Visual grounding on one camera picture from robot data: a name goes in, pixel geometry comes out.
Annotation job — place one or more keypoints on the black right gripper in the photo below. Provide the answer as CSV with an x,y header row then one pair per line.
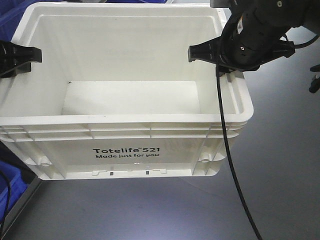
x,y
247,41

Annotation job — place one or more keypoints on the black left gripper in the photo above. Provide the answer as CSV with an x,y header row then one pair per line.
x,y
20,54

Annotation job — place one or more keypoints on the white Totelife plastic bin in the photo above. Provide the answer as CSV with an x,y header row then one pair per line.
x,y
115,95

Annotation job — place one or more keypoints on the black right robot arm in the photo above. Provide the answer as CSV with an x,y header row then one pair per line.
x,y
292,13

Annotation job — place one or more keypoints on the blue bin upper left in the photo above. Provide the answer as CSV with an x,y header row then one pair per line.
x,y
11,12

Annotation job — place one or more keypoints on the blue bin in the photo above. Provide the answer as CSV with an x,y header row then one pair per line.
x,y
15,177
11,12

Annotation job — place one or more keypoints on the blue bin lower left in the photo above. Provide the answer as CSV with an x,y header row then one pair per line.
x,y
15,177

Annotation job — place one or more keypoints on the black office chair base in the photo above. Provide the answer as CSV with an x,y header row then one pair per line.
x,y
315,83

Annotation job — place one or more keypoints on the steel shelf front rail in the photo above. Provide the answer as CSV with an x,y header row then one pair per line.
x,y
19,206

